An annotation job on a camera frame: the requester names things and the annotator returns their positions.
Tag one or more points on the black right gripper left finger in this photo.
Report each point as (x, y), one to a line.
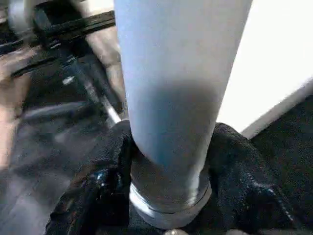
(97, 195)

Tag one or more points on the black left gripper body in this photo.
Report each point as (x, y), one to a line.
(63, 31)

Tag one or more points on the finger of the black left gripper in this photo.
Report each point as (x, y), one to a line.
(93, 83)

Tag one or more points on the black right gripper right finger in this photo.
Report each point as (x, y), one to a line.
(244, 195)

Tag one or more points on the white plastic table leg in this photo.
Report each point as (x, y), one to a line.
(171, 73)

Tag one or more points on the black work mat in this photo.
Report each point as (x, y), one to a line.
(49, 147)

